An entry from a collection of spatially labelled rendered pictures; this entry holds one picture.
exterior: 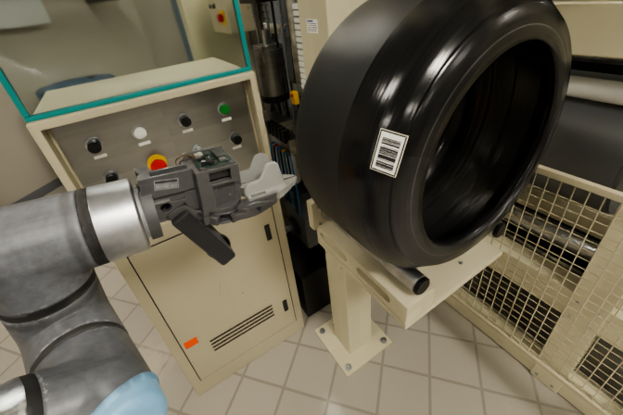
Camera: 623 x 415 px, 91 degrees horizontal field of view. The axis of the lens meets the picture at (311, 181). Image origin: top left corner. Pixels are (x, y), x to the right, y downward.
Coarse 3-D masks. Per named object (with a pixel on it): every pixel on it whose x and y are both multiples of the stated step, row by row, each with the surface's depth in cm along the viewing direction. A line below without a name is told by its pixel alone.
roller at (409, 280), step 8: (336, 224) 86; (344, 232) 83; (352, 240) 81; (384, 264) 71; (392, 272) 69; (400, 272) 68; (408, 272) 67; (416, 272) 66; (400, 280) 68; (408, 280) 66; (416, 280) 65; (424, 280) 65; (416, 288) 64; (424, 288) 66
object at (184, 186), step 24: (144, 168) 37; (168, 168) 37; (192, 168) 37; (216, 168) 37; (144, 192) 35; (168, 192) 36; (192, 192) 38; (216, 192) 39; (168, 216) 38; (216, 216) 40
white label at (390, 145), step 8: (384, 136) 42; (392, 136) 42; (400, 136) 41; (408, 136) 40; (376, 144) 43; (384, 144) 42; (392, 144) 42; (400, 144) 41; (376, 152) 43; (384, 152) 43; (392, 152) 42; (400, 152) 41; (376, 160) 44; (384, 160) 43; (392, 160) 42; (400, 160) 42; (376, 168) 44; (384, 168) 43; (392, 168) 42; (392, 176) 43
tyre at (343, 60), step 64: (384, 0) 52; (448, 0) 42; (512, 0) 43; (320, 64) 54; (384, 64) 43; (448, 64) 40; (512, 64) 70; (320, 128) 52; (384, 128) 43; (448, 128) 89; (512, 128) 77; (320, 192) 59; (384, 192) 46; (448, 192) 85; (512, 192) 69; (384, 256) 57; (448, 256) 63
